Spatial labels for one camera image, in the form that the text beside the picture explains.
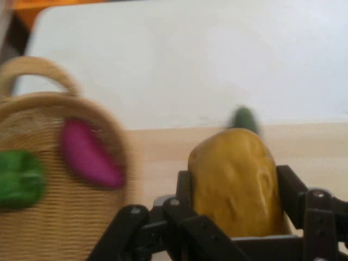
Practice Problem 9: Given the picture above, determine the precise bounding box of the yellow toy potato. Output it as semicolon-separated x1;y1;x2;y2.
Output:
187;105;286;239

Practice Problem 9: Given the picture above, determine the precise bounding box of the green toy vegetable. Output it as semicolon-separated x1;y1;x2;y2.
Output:
0;150;46;210

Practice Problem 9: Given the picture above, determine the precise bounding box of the woven wicker basket with handle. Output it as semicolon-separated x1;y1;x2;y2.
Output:
0;56;131;261

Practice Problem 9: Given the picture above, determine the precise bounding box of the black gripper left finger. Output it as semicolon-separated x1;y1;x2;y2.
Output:
86;170;245;261

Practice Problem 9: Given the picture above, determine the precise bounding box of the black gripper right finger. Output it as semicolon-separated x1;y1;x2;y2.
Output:
276;164;348;261

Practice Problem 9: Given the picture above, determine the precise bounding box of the purple toy eggplant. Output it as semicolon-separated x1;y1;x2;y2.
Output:
61;118;126;189

